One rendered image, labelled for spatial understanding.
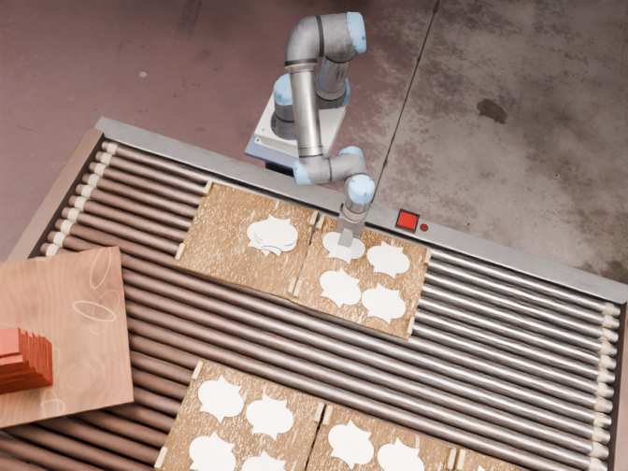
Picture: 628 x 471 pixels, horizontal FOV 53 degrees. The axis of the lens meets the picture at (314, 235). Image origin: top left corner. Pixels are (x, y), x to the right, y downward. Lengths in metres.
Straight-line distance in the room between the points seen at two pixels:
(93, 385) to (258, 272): 0.63
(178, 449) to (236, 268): 0.60
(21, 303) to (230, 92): 2.07
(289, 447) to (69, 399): 0.64
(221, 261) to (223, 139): 1.50
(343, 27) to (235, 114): 1.85
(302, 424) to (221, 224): 0.73
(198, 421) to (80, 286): 0.55
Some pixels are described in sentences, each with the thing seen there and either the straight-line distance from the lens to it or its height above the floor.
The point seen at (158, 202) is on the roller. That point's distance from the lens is 2.29.
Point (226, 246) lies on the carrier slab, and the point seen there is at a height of 0.94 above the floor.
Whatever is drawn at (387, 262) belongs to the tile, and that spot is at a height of 0.94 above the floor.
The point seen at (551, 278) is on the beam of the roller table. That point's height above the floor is 0.91.
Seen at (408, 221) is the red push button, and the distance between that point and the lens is 2.30.
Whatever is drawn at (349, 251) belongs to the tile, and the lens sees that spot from 2.18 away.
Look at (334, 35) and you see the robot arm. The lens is 1.88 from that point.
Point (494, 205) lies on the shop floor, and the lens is 3.60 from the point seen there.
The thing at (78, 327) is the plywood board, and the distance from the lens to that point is 2.01.
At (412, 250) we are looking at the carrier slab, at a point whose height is 0.94.
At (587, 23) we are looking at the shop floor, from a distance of 4.78.
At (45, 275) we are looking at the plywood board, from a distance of 2.10.
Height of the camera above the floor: 2.88
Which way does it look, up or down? 62 degrees down
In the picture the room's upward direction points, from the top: 12 degrees clockwise
